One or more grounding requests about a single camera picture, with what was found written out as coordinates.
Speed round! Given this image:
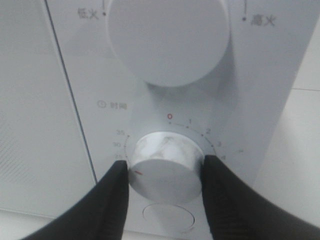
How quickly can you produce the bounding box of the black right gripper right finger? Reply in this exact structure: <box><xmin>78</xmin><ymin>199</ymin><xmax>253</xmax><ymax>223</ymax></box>
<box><xmin>202</xmin><ymin>155</ymin><xmax>320</xmax><ymax>240</ymax></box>

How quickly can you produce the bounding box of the round white door button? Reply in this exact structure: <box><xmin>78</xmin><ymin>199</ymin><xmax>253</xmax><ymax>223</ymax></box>
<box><xmin>142</xmin><ymin>203</ymin><xmax>196</xmax><ymax>233</ymax></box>

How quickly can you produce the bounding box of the white power knob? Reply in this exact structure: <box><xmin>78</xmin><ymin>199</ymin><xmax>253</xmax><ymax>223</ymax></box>
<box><xmin>106</xmin><ymin>0</ymin><xmax>230</xmax><ymax>87</ymax></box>

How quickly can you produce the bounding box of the white microwave oven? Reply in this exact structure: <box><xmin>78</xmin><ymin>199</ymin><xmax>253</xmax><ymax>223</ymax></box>
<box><xmin>0</xmin><ymin>0</ymin><xmax>320</xmax><ymax>236</ymax></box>

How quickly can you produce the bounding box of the white microwave door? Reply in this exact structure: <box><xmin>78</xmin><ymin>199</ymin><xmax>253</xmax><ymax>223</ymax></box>
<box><xmin>0</xmin><ymin>0</ymin><xmax>95</xmax><ymax>218</ymax></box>

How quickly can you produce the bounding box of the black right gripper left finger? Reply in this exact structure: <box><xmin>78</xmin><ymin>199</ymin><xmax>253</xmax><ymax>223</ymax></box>
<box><xmin>25</xmin><ymin>160</ymin><xmax>129</xmax><ymax>240</ymax></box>

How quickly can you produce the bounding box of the white timer knob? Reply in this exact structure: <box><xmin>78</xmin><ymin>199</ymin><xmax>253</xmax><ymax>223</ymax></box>
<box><xmin>129</xmin><ymin>131</ymin><xmax>205</xmax><ymax>205</ymax></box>

